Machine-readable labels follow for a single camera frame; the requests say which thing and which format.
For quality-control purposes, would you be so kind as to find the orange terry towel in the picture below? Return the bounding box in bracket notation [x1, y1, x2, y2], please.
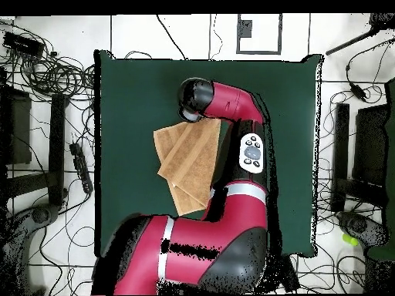
[153, 118, 222, 217]

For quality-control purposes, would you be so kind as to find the dark green tablecloth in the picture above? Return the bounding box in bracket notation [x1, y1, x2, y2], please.
[93, 49, 325, 258]

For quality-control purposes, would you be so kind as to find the black power strip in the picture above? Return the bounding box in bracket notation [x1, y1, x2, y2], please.
[68, 142, 94, 194]

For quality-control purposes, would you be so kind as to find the black stand bar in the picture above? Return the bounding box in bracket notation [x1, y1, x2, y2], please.
[331, 102, 350, 212]
[47, 92, 67, 207]

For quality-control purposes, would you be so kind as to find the black stand base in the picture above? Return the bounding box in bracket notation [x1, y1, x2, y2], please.
[0, 203, 61, 295]
[336, 210, 390, 251]

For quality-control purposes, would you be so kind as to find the small bright green object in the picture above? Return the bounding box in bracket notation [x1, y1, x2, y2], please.
[341, 233, 360, 247]

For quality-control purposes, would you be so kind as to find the black equipment case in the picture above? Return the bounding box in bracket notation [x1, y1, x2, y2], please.
[353, 103, 390, 186]
[0, 86, 32, 166]

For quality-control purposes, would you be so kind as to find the black power adapter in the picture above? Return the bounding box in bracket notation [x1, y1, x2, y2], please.
[349, 82, 369, 103]

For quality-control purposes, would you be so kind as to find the black tripod pole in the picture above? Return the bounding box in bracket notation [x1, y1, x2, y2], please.
[324, 12, 395, 57]

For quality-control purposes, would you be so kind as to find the black electronics box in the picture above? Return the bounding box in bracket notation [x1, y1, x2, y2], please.
[2, 31, 46, 59]

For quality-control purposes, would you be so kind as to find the grey square floor frame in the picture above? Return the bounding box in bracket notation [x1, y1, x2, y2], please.
[236, 13, 282, 56]

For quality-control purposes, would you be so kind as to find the black cable bundle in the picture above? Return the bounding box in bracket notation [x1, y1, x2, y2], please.
[0, 18, 96, 103]

